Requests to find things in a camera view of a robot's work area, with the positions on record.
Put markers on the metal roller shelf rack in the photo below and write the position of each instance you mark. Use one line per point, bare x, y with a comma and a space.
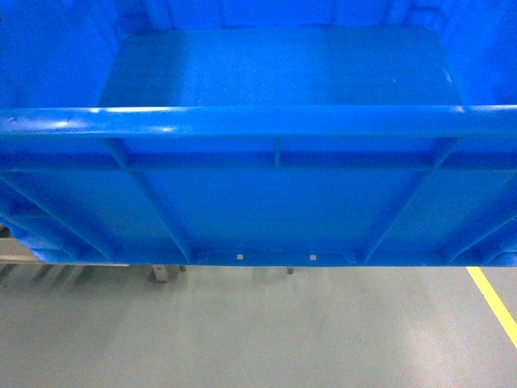
14, 253

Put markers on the large blue plastic crate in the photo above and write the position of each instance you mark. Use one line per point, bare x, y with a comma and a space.
260, 133

